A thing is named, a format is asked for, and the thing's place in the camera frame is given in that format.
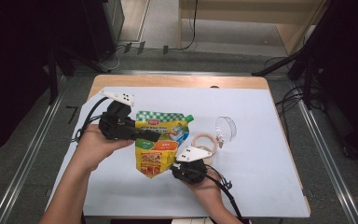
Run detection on white paper sheet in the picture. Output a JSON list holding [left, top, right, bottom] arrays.
[[45, 86, 311, 218]]

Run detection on dark curtain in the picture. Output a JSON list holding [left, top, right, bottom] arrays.
[[0, 0, 85, 160], [310, 0, 358, 162]]

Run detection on hand-held gripper black cable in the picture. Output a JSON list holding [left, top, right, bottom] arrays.
[[73, 96, 110, 144], [203, 163, 251, 224]]

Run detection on yellow green spouted seasoning pouch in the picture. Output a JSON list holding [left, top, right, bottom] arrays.
[[134, 110, 195, 179]]

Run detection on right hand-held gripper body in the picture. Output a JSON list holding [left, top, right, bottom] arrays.
[[171, 146, 213, 185]]

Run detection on hanging black cable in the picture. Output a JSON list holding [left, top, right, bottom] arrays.
[[180, 0, 199, 51]]

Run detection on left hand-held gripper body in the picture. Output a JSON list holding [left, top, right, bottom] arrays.
[[97, 89, 138, 142]]

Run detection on light wooden shelf unit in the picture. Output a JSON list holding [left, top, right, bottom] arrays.
[[178, 0, 327, 55]]

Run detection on person's left hand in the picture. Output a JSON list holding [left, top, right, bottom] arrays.
[[74, 124, 134, 172]]

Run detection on black tripod stand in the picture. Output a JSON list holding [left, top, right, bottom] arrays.
[[251, 0, 335, 110]]

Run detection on black metal stand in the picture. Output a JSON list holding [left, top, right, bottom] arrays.
[[45, 43, 110, 105]]

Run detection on black floor cables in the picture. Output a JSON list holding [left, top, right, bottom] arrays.
[[274, 85, 309, 141]]

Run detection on black cabinet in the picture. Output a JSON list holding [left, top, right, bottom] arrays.
[[80, 0, 125, 62]]

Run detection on white floor cable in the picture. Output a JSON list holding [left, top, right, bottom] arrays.
[[101, 46, 122, 71]]

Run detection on right hand-held gripper black cable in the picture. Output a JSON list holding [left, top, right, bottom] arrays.
[[203, 163, 251, 224]]

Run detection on glass jar with beige lid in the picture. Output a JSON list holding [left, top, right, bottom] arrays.
[[190, 116, 238, 166]]

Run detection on left hand-held gripper black cable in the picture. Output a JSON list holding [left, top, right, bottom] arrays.
[[73, 96, 110, 144]]

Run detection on person's right hand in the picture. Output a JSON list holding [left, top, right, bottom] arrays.
[[183, 174, 223, 206]]

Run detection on long metal floor rail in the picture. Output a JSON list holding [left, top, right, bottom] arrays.
[[292, 80, 358, 224], [0, 74, 66, 224]]

